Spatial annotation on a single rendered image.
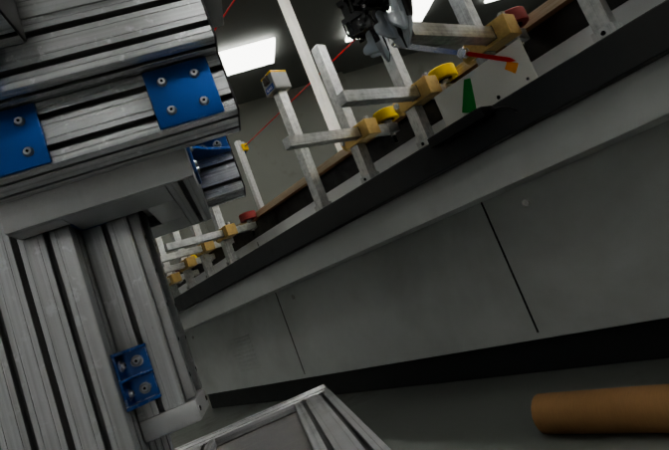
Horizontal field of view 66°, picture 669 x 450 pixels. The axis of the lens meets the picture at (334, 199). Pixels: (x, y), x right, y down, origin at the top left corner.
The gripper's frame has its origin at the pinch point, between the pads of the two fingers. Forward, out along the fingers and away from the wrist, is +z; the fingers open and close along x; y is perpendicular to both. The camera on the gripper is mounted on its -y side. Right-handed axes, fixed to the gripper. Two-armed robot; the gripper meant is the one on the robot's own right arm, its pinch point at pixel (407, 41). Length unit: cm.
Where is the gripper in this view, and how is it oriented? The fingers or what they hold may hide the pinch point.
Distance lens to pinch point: 103.4
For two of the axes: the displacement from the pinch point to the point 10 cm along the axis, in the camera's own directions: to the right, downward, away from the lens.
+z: 3.6, 9.2, -1.5
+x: 5.7, -3.5, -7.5
